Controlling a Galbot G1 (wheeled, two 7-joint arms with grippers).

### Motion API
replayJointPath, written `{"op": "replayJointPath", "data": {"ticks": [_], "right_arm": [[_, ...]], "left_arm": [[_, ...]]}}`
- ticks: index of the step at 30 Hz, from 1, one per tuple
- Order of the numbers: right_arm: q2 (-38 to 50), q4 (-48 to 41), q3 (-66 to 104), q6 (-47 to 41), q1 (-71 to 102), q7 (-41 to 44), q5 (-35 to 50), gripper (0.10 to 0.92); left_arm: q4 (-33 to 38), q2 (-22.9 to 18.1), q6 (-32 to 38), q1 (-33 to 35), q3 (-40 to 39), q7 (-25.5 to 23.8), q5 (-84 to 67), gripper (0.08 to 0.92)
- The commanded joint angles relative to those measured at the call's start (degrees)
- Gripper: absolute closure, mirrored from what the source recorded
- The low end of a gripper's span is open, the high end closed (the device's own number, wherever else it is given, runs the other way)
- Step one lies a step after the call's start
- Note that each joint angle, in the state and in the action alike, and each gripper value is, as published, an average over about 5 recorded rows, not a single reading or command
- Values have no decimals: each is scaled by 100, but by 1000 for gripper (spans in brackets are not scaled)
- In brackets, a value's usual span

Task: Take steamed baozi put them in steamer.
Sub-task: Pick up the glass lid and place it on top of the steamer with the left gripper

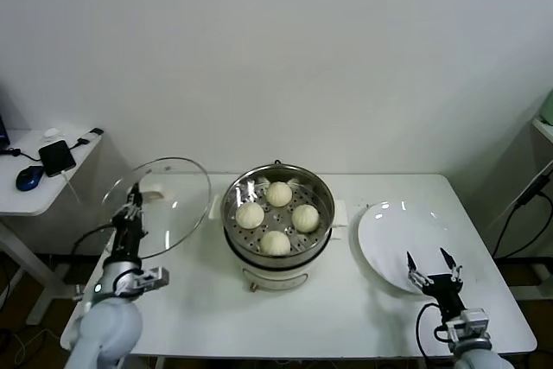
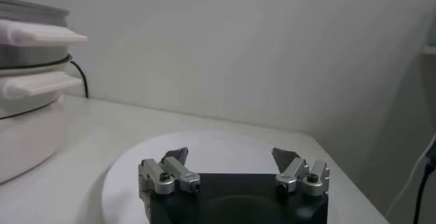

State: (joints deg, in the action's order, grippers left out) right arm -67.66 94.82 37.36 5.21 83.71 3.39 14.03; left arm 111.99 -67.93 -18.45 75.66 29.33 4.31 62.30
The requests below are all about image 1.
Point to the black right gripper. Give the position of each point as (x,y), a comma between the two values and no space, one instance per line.
(443,289)

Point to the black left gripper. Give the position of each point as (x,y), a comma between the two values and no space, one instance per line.
(129,237)

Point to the oval glass pot lid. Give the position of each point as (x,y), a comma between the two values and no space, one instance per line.
(181,196)

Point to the white steamed baozi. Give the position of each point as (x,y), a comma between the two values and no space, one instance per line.
(278,193)
(250,214)
(306,218)
(275,243)

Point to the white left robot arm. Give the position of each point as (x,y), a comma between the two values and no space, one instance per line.
(108,330)

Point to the perforated steel steamer basket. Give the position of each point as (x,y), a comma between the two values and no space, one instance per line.
(319,196)

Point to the white oval plate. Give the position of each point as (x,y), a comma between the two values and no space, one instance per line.
(402,235)

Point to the black smartphone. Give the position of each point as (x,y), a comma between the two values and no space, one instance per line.
(57,158)

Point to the blue computer mouse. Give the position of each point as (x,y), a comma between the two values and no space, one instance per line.
(30,178)

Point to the white side table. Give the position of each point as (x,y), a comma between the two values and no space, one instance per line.
(26,205)

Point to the small white earbud case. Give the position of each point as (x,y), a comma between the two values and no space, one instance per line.
(52,132)

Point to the dark screen edge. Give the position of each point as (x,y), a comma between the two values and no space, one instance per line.
(2,135)

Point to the cream electric cooker base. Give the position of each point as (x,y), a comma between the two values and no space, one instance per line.
(276,276)

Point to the white shelf edge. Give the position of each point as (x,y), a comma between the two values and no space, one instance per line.
(544,129)

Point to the pale green object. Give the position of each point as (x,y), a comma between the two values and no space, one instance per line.
(548,110)

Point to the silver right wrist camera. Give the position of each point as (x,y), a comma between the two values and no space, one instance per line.
(468,321)

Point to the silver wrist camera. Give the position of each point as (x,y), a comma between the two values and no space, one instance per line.
(468,321)
(151,278)

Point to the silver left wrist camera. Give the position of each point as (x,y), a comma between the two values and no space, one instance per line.
(151,278)

